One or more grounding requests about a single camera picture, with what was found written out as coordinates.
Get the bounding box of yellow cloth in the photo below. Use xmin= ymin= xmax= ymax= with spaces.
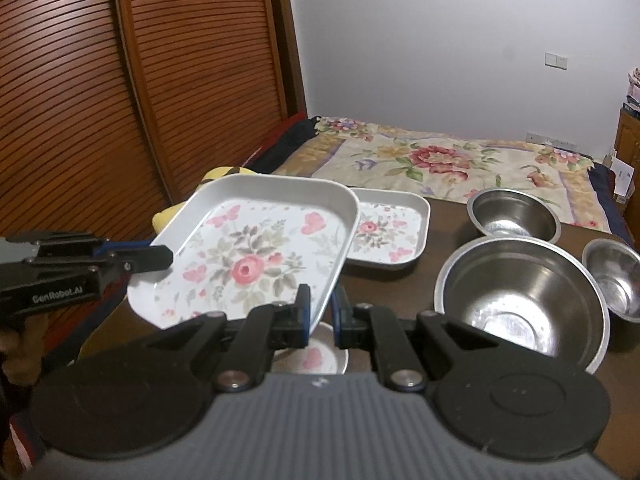
xmin=151 ymin=165 xmax=258 ymax=235

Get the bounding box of person's left hand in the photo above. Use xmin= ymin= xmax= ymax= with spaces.
xmin=0 ymin=312 xmax=43 ymax=386

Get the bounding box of large floral rectangular tray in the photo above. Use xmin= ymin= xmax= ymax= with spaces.
xmin=126 ymin=174 xmax=362 ymax=337

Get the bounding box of red cloth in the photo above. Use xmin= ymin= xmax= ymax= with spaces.
xmin=239 ymin=111 xmax=321 ymax=173

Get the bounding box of small steel bowl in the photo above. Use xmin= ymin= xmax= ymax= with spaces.
xmin=581 ymin=238 xmax=640 ymax=322

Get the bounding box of clutter pile on cabinet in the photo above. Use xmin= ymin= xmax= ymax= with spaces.
xmin=625 ymin=66 xmax=640 ymax=113

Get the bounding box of large steel bowl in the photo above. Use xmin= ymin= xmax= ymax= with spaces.
xmin=433 ymin=236 xmax=612 ymax=375

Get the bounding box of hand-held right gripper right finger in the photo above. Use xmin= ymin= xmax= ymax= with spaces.
xmin=332 ymin=284 xmax=502 ymax=394

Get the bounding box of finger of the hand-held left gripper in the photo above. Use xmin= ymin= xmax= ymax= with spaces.
xmin=24 ymin=245 xmax=174 ymax=286
xmin=4 ymin=231 xmax=153 ymax=261

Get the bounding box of small floral plate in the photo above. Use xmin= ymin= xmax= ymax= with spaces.
xmin=271 ymin=321 xmax=349 ymax=377

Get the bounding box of wooden louvered wardrobe door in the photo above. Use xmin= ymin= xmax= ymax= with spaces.
xmin=111 ymin=0 xmax=292 ymax=203
xmin=0 ymin=0 xmax=168 ymax=243

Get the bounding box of medium steel bowl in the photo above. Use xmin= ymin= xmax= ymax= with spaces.
xmin=466 ymin=188 xmax=562 ymax=245

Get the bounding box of floral bed blanket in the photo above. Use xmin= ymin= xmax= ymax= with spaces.
xmin=270 ymin=116 xmax=613 ymax=233

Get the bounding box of medium floral rectangular tray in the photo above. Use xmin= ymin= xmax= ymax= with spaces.
xmin=342 ymin=186 xmax=432 ymax=270

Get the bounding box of white paper box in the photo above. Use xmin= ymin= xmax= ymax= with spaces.
xmin=612 ymin=156 xmax=634 ymax=198

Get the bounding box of dark blue quilt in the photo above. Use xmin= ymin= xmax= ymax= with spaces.
xmin=587 ymin=160 xmax=638 ymax=248

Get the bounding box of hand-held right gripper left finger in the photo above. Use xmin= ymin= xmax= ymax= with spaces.
xmin=142 ymin=284 xmax=312 ymax=394

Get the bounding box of wooden cabinet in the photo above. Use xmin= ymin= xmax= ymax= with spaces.
xmin=612 ymin=106 xmax=640 ymax=253

